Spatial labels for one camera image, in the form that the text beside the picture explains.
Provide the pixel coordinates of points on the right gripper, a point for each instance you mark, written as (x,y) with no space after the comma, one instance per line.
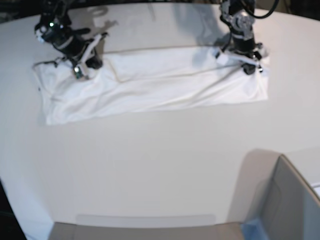
(82,54)

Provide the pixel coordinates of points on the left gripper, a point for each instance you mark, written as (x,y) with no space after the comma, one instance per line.
(249,62)

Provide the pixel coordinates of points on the white printed t-shirt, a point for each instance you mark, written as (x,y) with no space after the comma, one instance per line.
(163,79)

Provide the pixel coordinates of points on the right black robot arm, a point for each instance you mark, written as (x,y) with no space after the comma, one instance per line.
(54,28)

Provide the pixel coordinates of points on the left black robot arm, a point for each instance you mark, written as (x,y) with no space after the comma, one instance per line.
(241,45)

